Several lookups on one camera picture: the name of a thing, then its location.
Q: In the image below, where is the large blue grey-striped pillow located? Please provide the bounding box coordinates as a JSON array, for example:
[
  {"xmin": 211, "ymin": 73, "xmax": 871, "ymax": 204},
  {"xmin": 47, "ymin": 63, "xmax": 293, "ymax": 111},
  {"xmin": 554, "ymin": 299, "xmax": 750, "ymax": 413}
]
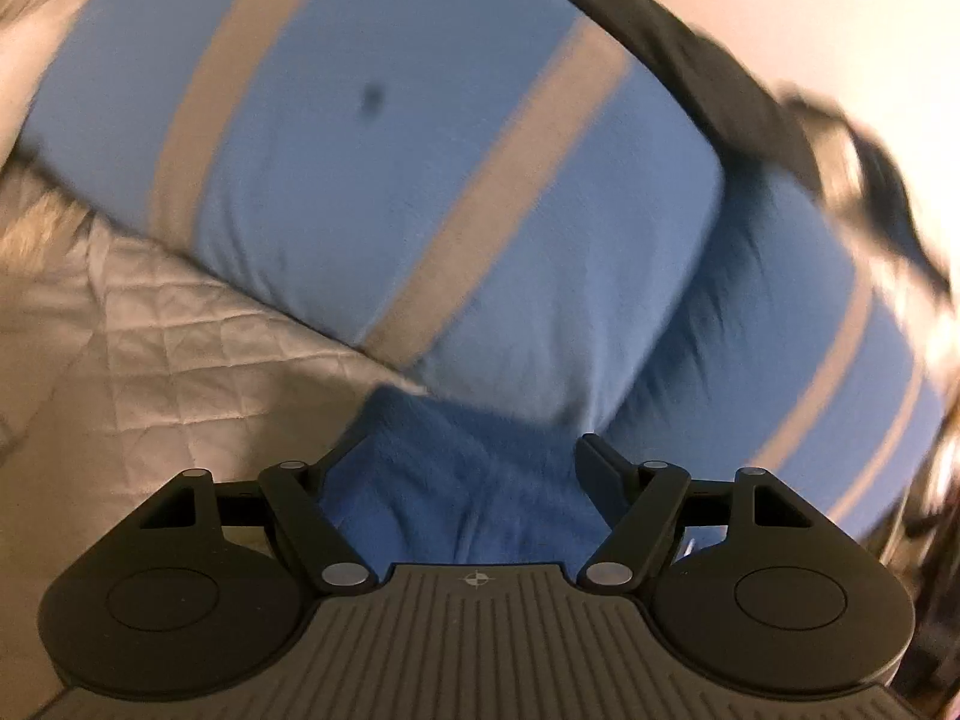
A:
[{"xmin": 15, "ymin": 0, "xmax": 730, "ymax": 430}]

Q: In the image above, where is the small blue grey-striped pillow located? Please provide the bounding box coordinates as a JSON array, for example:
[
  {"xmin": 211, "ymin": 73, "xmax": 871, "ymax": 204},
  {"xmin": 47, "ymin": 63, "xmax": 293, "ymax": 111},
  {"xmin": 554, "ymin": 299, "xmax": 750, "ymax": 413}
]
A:
[{"xmin": 600, "ymin": 165, "xmax": 947, "ymax": 545}]

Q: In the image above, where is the grey quilted bedspread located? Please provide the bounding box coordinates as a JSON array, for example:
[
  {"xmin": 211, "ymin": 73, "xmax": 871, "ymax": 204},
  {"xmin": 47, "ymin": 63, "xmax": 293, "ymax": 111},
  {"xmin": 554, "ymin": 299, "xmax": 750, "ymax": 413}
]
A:
[{"xmin": 0, "ymin": 206, "xmax": 440, "ymax": 698}]

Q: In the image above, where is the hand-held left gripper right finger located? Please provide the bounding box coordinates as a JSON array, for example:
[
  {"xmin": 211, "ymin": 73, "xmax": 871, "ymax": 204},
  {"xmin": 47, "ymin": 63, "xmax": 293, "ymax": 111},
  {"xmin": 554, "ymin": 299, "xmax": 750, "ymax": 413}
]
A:
[{"xmin": 574, "ymin": 433, "xmax": 811, "ymax": 590}]

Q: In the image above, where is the black garment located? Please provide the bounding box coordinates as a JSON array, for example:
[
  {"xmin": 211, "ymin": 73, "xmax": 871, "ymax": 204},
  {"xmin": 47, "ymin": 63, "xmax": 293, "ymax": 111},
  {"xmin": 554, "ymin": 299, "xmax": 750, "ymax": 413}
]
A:
[{"xmin": 495, "ymin": 0, "xmax": 826, "ymax": 192}]

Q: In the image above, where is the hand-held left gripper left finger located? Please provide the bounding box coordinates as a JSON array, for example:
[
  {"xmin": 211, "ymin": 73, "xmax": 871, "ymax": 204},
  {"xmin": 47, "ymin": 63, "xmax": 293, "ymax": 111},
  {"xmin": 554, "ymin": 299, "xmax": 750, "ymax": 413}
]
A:
[{"xmin": 135, "ymin": 441, "xmax": 376, "ymax": 592}]

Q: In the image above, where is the blue and navy fleece garment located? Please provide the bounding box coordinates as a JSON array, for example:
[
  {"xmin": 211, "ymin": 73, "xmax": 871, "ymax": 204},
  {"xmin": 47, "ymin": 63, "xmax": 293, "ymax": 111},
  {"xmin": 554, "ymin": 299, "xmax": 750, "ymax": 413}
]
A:
[{"xmin": 319, "ymin": 386, "xmax": 625, "ymax": 565}]

